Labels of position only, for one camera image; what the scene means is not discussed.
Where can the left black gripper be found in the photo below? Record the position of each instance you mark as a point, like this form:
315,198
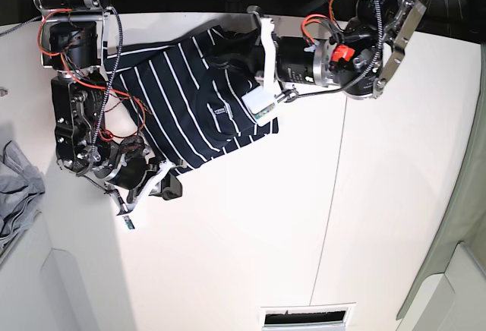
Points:
296,61

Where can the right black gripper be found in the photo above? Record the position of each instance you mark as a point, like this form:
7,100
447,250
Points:
130,173

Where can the navy white striped t-shirt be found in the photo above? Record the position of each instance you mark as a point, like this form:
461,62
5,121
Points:
196,112

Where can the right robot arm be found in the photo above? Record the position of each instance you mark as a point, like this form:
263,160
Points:
72,41

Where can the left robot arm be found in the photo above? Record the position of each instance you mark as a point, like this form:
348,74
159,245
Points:
358,59

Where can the grey clothes pile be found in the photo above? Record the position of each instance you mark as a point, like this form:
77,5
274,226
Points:
22,189

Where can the white vent slot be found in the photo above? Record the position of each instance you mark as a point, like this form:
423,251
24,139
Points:
307,318

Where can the grey-green side panel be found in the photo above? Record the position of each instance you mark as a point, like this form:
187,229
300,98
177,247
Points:
466,207

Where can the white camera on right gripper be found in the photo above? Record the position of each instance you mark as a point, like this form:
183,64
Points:
129,200

